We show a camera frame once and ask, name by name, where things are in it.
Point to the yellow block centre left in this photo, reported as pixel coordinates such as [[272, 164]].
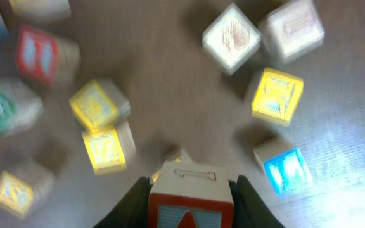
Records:
[[24, 187]]

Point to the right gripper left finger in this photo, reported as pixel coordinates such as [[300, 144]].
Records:
[[132, 210]]

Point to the yellow block top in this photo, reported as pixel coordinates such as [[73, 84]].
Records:
[[41, 10]]

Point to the red A block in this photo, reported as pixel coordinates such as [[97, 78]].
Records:
[[190, 195]]

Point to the blue L block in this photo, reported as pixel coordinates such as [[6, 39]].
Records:
[[284, 166]]

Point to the blue sided wooden block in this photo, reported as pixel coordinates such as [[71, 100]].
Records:
[[231, 39]]

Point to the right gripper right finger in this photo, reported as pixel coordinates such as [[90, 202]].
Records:
[[250, 211]]

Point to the red I block right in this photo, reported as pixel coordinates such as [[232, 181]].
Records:
[[47, 58]]

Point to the yellow block centre upper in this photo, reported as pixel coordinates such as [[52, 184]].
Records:
[[100, 103]]

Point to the green Z block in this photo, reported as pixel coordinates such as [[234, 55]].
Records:
[[20, 106]]

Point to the green sided wooden block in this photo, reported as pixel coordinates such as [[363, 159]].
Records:
[[291, 31]]

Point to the yellow block centre lower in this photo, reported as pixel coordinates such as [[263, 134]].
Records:
[[111, 149]]

